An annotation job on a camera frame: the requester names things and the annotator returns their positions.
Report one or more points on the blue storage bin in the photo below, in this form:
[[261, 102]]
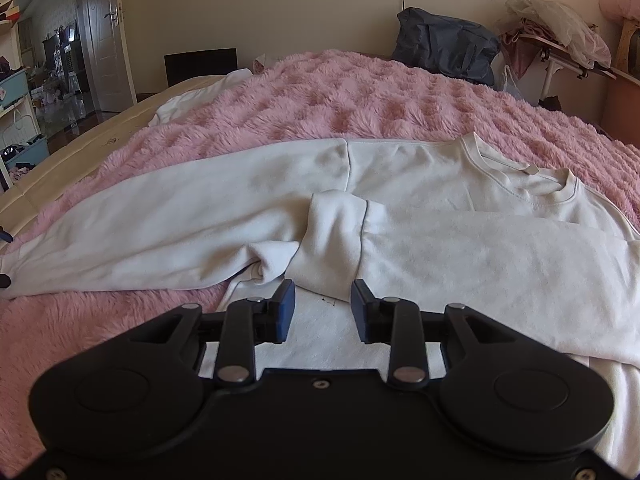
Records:
[[30, 152], [12, 87]]

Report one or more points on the dark blue bag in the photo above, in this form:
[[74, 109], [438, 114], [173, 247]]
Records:
[[440, 42]]

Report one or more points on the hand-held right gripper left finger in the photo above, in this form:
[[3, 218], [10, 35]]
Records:
[[284, 312]]

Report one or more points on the white plastic bag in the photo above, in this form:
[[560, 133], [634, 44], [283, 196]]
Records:
[[507, 80]]

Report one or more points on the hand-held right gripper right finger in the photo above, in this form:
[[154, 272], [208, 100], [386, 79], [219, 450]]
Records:
[[361, 312]]

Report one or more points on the dark cabinet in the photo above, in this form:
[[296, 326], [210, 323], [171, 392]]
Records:
[[60, 57]]

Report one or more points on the folding table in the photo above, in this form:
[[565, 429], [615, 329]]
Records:
[[550, 52]]

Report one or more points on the wooden chair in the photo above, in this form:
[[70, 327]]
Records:
[[627, 42]]

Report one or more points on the pile of pink white clothes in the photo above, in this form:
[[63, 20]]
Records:
[[555, 22]]

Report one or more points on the black box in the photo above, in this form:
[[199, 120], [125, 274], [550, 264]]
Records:
[[200, 66]]

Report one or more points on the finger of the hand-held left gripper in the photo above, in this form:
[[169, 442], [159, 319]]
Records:
[[4, 281], [4, 235]]

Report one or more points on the white door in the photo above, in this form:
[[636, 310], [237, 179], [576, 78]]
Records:
[[102, 50]]

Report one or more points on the white sweatshirt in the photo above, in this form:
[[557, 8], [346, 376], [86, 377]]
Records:
[[210, 200]]

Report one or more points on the pink plush pillow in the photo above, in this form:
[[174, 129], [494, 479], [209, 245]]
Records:
[[620, 0]]

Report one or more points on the white shelf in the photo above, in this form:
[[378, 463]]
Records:
[[11, 35]]

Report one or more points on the white cloth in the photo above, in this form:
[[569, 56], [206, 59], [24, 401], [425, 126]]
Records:
[[195, 100]]

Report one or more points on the pink fluffy blanket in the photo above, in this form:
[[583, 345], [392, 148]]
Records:
[[325, 95]]

